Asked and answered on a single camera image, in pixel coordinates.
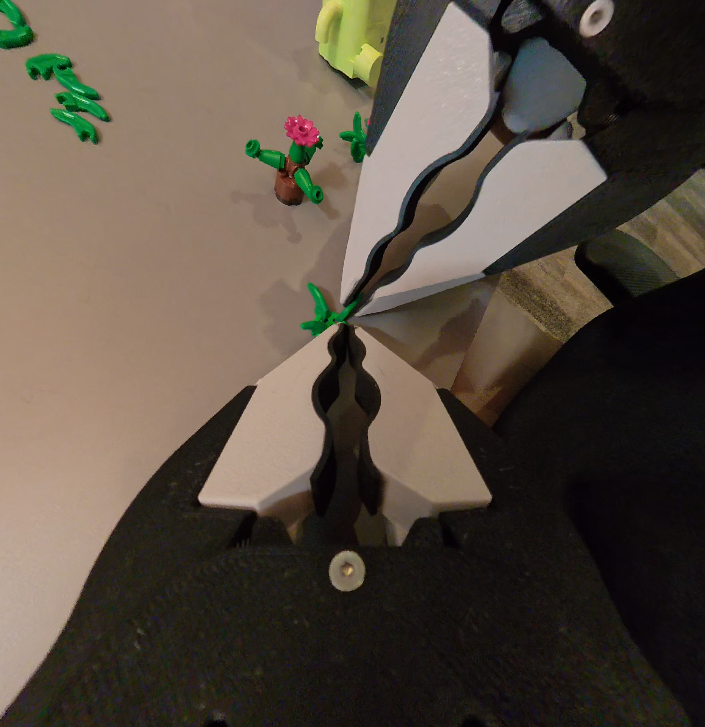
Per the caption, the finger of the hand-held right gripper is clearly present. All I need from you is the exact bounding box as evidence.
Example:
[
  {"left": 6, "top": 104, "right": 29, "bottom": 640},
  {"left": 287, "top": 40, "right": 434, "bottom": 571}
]
[
  {"left": 340, "top": 2, "right": 502, "bottom": 307},
  {"left": 355, "top": 39, "right": 609, "bottom": 318}
]

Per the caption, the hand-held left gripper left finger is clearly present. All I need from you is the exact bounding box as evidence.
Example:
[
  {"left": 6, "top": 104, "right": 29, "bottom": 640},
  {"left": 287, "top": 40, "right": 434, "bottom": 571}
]
[{"left": 198, "top": 325, "right": 349, "bottom": 543}]

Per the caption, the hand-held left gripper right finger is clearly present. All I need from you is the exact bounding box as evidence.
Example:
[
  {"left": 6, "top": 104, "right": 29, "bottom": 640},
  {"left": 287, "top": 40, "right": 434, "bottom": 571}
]
[{"left": 348, "top": 328, "right": 493, "bottom": 543}]

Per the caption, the toy bush with pink flowers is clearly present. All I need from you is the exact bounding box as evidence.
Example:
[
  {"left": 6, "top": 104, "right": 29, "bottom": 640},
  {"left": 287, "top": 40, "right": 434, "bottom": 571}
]
[{"left": 339, "top": 112, "right": 369, "bottom": 164}]

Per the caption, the black chair armrest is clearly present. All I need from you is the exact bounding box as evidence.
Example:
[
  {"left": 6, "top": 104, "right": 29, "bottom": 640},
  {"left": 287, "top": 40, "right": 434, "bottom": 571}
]
[{"left": 577, "top": 227, "right": 680, "bottom": 299}]

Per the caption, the lime green toy figure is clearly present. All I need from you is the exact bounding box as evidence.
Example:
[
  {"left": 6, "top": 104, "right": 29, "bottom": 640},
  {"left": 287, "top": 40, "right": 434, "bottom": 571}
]
[{"left": 315, "top": 0, "right": 399, "bottom": 87}]

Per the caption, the toy cactus with pink flower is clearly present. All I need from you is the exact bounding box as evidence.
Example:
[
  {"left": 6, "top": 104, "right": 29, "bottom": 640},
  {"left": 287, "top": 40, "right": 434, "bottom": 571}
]
[{"left": 245, "top": 115, "right": 325, "bottom": 206}]

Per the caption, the scatter of green toy leaves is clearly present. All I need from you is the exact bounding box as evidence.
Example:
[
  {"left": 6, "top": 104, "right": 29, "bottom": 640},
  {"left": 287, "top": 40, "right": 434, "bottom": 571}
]
[{"left": 0, "top": 0, "right": 111, "bottom": 144}]

